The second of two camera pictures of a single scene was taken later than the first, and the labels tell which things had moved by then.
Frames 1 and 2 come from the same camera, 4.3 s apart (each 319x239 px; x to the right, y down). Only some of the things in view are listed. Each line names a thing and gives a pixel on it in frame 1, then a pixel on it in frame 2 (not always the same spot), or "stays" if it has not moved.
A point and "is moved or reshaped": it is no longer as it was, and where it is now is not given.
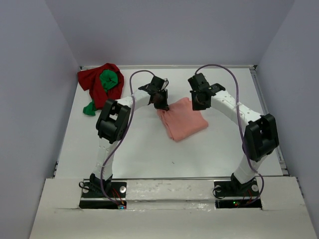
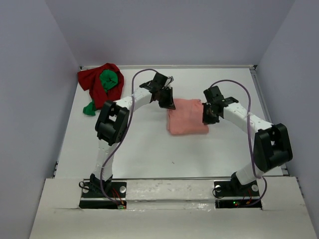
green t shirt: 108,78 stays
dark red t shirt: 89,79 stays
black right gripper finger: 200,100 → 210,115
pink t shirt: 181,121 is moved or reshaped
